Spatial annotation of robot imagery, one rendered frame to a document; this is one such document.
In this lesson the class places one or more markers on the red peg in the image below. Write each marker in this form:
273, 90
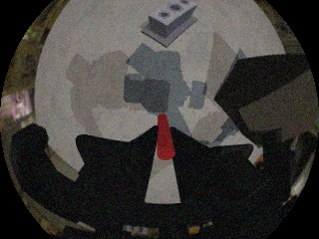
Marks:
165, 146

